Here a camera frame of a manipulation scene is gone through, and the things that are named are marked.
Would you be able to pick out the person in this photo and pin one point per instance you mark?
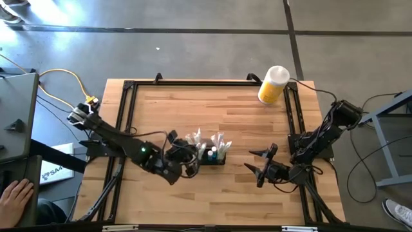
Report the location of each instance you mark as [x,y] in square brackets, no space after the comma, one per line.
[51,212]

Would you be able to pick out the black desk beam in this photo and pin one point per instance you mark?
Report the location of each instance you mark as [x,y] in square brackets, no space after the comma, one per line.
[58,156]

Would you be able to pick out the grey metal table frame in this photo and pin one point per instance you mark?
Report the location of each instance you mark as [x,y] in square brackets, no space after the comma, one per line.
[386,146]

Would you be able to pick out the black front rail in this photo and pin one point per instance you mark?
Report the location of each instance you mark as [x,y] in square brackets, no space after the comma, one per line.
[167,229]

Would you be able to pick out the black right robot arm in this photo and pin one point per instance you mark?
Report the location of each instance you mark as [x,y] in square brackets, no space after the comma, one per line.
[322,135]

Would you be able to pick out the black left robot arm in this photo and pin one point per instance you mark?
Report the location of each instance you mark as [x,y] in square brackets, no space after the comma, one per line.
[112,137]

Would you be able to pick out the yellow wipes canister white lid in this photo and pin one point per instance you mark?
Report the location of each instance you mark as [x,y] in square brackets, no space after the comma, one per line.
[272,90]

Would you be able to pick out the white labelled box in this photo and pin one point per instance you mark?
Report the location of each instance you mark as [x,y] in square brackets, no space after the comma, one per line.
[54,174]

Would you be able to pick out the black aluminium table frame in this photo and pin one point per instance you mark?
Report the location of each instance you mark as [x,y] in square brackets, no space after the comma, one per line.
[209,83]

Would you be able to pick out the small blue mouthwash bottle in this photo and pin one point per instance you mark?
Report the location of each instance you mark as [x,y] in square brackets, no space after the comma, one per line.
[210,154]
[214,149]

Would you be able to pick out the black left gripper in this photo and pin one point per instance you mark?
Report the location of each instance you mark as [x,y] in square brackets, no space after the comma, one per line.
[167,161]

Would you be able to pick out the black desk bracket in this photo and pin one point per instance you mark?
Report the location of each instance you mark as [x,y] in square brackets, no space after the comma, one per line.
[16,126]

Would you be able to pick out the black table-edge camera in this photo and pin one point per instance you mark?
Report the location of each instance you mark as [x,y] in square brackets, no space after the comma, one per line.
[210,228]

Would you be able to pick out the grey desk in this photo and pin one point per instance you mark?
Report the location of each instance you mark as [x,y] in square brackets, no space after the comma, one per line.
[16,103]

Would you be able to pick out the person's shoe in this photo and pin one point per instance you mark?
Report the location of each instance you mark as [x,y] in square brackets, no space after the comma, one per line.
[16,2]
[399,214]
[9,16]

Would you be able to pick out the person's hand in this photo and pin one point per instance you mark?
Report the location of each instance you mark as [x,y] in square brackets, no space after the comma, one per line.
[14,203]

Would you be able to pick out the dark grey desk panel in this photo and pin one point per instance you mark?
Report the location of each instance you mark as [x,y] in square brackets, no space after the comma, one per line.
[19,167]

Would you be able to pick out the silver aluminium bracket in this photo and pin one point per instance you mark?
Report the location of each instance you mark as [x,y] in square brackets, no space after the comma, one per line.
[119,228]
[299,228]

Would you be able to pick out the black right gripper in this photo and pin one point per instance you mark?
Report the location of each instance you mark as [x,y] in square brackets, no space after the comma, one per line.
[283,172]

